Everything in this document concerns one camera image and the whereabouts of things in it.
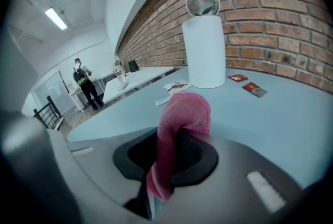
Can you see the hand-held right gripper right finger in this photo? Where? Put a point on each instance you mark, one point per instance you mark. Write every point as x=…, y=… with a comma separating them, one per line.
x=234, y=165

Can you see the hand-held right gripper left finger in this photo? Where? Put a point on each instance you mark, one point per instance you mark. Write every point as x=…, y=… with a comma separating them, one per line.
x=99, y=160

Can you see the pink cloth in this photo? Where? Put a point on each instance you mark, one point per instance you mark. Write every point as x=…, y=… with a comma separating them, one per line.
x=182, y=111

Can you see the black metal railing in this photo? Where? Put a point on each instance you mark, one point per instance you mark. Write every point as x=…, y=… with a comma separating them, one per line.
x=49, y=113

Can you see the red and grey sachet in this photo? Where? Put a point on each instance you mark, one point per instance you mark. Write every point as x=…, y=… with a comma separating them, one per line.
x=253, y=89

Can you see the white stick packet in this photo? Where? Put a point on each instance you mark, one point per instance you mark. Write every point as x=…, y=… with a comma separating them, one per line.
x=162, y=101

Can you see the white side table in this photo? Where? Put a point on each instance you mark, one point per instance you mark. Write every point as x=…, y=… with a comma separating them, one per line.
x=145, y=77

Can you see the white printed sachet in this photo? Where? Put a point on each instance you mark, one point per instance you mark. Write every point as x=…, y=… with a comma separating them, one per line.
x=177, y=86

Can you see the black pouch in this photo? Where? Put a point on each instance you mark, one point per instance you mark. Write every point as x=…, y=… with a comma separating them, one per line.
x=133, y=66

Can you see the white electric kettle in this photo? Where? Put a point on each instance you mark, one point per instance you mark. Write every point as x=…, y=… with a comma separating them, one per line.
x=204, y=56

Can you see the ceiling tube light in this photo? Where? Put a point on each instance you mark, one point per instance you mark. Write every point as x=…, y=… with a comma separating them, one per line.
x=56, y=18

